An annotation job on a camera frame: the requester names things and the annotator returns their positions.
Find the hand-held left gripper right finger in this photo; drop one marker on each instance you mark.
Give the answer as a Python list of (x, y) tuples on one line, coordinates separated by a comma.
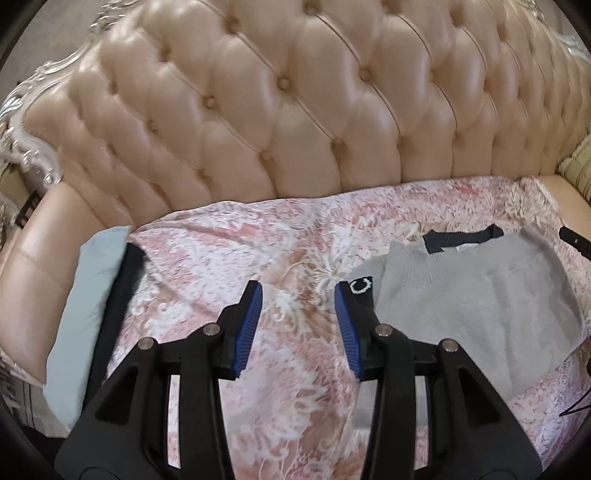
[(348, 327)]

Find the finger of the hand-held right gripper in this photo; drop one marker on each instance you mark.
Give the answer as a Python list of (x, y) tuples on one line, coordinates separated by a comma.
[(577, 240)]

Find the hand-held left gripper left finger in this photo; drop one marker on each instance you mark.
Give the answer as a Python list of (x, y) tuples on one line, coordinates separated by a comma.
[(247, 327)]

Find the grey knit sweater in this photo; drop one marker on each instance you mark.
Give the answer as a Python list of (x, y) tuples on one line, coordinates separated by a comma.
[(485, 314)]

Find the striped pillow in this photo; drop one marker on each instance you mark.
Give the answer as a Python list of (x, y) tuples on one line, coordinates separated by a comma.
[(579, 166)]

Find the pink floral blanket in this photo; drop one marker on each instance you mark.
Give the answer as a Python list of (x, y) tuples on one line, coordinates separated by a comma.
[(286, 249)]

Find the dark folded garment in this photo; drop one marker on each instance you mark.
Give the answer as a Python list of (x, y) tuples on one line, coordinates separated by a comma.
[(124, 286)]

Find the light blue folded garment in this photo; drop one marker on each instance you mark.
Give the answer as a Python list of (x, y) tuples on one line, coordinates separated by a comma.
[(78, 323)]

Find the beige tufted leather sofa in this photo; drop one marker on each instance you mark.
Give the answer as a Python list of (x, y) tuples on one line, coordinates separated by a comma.
[(277, 115)]

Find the pale patterned cloth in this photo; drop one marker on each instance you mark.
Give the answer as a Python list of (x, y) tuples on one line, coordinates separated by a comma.
[(18, 392)]

